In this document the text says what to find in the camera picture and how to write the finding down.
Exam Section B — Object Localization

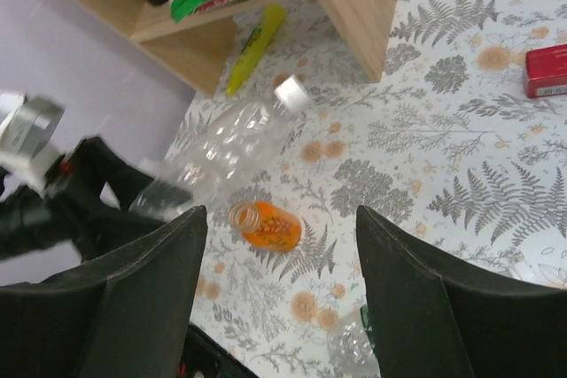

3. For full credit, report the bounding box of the orange juice bottle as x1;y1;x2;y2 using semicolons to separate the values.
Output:
229;202;302;252

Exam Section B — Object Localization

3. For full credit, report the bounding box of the clear water bottle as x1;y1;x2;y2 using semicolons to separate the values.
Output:
154;99;306;221

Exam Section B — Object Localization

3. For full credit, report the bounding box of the yellow green tube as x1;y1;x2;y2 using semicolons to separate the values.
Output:
226;4;286;96

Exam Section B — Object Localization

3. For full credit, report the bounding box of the black base bar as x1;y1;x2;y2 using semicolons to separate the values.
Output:
177;323;257;378

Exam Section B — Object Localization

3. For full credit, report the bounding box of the red toothpaste box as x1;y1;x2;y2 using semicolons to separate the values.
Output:
524;44;567;98

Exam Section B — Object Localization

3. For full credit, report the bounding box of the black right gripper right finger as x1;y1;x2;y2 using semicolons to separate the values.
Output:
355;205;566;377

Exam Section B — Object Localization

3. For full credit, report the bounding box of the wooden shelf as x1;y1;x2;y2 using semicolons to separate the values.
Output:
74;0;397;95

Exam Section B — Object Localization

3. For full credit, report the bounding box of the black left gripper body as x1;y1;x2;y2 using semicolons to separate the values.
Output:
0;136;134;286

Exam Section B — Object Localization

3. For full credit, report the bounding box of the blue white bottle cap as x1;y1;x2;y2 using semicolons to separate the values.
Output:
275;75;310;112

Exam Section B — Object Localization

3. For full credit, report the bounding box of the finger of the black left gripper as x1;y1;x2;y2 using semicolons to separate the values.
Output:
79;141;196;264

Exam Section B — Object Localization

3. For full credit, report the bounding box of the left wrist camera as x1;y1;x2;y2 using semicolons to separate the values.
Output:
1;89;65;192

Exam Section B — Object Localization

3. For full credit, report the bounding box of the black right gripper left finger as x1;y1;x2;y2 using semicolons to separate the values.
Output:
1;206;207;377

